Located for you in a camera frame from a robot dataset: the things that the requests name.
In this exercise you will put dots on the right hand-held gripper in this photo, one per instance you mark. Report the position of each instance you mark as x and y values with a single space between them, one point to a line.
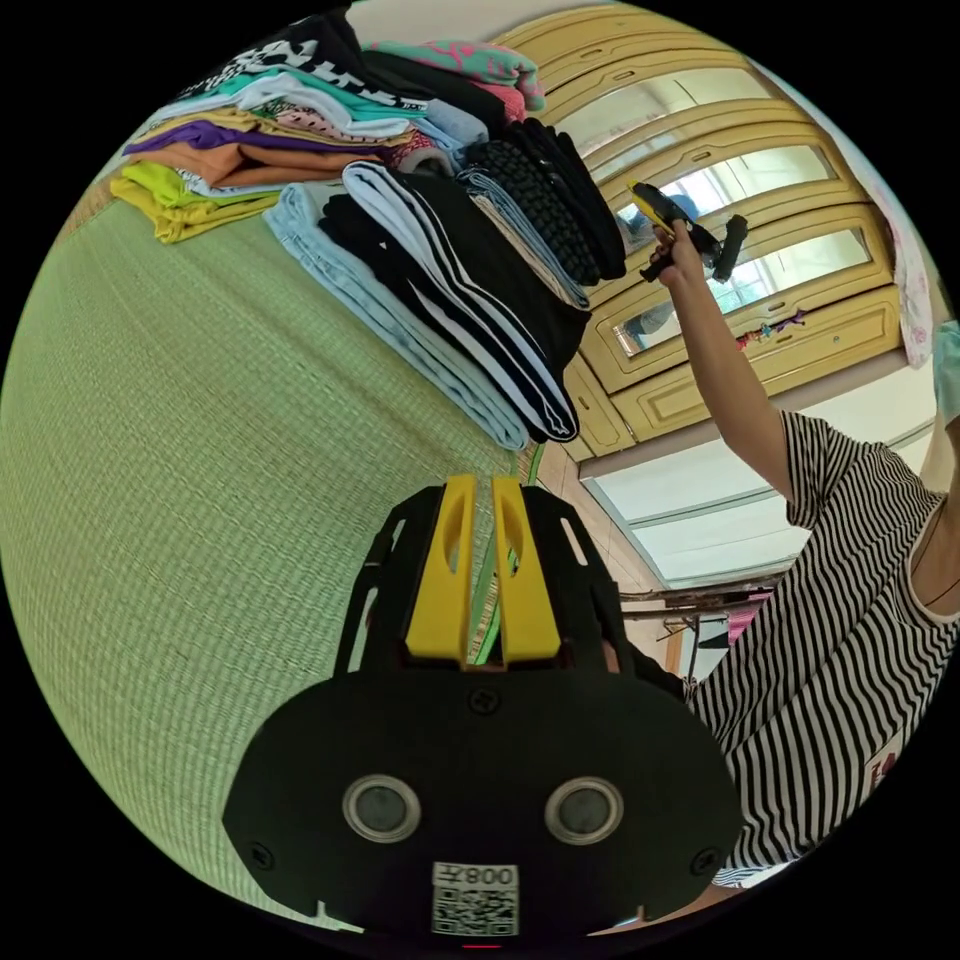
699 238

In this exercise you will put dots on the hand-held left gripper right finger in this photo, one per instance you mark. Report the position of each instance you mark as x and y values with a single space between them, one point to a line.
526 592

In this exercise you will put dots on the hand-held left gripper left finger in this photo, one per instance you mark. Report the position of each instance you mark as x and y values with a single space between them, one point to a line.
442 577

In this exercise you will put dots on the person's right forearm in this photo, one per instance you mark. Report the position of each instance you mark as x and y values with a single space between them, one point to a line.
731 375

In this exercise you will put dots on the person's right hand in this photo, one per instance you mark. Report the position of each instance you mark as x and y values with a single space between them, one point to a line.
679 262

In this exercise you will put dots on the pile of clothes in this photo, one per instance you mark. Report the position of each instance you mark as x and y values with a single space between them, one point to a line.
450 247

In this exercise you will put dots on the yellow cupboard with mirror doors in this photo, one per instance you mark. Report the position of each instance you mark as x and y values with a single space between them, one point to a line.
825 330

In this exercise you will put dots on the pale floral curtain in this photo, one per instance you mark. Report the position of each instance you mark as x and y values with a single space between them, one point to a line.
911 300

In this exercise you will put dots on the person's body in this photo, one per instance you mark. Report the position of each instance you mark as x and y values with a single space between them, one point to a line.
840 660

